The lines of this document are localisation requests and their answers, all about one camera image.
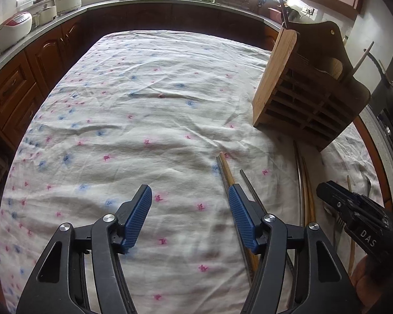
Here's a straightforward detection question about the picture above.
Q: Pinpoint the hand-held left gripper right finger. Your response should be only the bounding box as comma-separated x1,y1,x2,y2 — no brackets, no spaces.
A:
227,184,359,314

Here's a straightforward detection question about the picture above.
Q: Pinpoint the floral white tablecloth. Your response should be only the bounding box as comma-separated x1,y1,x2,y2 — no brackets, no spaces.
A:
0,29,385,314

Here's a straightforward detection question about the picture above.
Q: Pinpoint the small white electric pot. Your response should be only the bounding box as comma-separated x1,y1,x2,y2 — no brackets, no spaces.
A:
31,2,58,27

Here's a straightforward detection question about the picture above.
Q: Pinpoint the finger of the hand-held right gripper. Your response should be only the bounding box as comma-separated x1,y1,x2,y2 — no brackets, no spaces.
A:
316,181,391,227

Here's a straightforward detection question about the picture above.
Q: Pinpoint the white and red rice cooker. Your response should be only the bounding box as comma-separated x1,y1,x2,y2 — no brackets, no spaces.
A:
0,11,32,53

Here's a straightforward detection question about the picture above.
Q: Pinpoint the metal fork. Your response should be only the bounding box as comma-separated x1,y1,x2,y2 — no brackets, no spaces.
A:
362,173,374,200

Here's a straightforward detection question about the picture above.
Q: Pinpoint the pink container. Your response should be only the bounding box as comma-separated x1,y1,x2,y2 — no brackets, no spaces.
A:
268,7,284,23

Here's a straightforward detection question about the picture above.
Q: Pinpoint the grey kitchen countertop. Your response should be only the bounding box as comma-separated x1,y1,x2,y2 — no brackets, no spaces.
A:
0,0,282,82

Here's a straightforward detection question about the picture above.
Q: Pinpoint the wooden utensil holder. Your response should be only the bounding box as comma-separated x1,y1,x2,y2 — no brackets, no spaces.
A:
252,20,371,152

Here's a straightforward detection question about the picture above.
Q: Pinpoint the person's right hand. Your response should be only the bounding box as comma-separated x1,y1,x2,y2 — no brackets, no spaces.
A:
351,256,392,308

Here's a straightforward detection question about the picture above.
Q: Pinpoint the wooden spoon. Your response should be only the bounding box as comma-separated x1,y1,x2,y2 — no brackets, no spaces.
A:
324,57,344,79

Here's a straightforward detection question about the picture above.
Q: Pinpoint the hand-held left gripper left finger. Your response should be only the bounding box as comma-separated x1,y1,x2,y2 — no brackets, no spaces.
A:
16,185,153,314

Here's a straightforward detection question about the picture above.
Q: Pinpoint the light wooden chopstick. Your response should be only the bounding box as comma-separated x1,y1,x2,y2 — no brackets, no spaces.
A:
351,40,375,76

